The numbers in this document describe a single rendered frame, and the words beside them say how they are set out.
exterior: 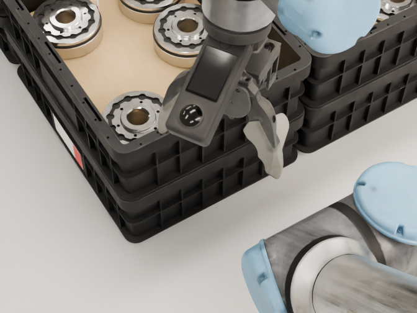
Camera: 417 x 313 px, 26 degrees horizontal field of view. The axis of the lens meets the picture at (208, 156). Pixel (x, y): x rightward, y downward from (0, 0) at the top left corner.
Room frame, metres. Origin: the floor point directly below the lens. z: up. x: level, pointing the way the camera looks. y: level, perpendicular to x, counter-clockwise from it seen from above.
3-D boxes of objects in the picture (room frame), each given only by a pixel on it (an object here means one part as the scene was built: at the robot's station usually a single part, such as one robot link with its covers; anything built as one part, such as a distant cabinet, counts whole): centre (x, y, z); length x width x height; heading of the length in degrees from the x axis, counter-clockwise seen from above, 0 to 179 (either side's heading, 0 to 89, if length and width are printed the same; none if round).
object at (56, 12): (0.95, 0.21, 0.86); 0.05 x 0.05 x 0.01
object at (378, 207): (0.59, -0.23, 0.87); 0.13 x 0.12 x 0.14; 121
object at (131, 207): (0.90, 0.09, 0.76); 0.40 x 0.30 x 0.12; 32
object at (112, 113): (0.76, 0.10, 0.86); 0.10 x 0.10 x 0.01
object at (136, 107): (0.76, 0.10, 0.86); 0.05 x 0.05 x 0.01
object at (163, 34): (0.93, 0.03, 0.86); 0.10 x 0.10 x 0.01
